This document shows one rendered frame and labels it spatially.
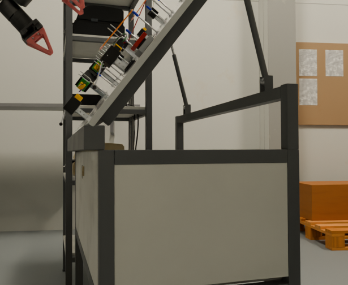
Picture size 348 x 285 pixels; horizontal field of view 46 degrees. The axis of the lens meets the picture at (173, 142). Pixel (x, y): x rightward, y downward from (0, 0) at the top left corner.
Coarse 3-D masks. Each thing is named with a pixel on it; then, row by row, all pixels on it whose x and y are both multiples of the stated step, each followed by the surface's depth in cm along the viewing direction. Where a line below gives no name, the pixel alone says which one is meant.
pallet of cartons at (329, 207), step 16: (304, 192) 392; (320, 192) 379; (336, 192) 381; (304, 208) 392; (320, 208) 378; (336, 208) 380; (304, 224) 382; (320, 224) 357; (336, 224) 357; (336, 240) 330
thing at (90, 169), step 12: (84, 156) 158; (96, 156) 115; (84, 168) 158; (96, 168) 115; (84, 180) 157; (96, 180) 115; (84, 192) 157; (96, 192) 115; (84, 204) 157; (96, 204) 115; (84, 216) 157; (96, 216) 115; (84, 228) 157; (96, 228) 115; (84, 240) 157; (96, 240) 115; (84, 252) 157; (96, 252) 115; (96, 264) 115; (96, 276) 115
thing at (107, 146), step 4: (108, 144) 239; (112, 144) 241; (116, 144) 241; (120, 144) 242; (108, 148) 239; (112, 148) 240; (116, 148) 240; (120, 148) 241; (72, 160) 244; (72, 164) 238; (72, 168) 235; (72, 172) 235
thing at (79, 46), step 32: (96, 0) 280; (128, 0) 280; (64, 64) 278; (64, 96) 278; (64, 128) 277; (128, 128) 292; (64, 160) 277; (64, 192) 276; (64, 224) 276; (64, 256) 275
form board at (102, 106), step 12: (192, 0) 116; (180, 12) 115; (168, 24) 114; (156, 36) 113; (144, 60) 112; (132, 72) 111; (120, 84) 110; (108, 96) 112; (96, 108) 143; (84, 120) 185; (96, 120) 108
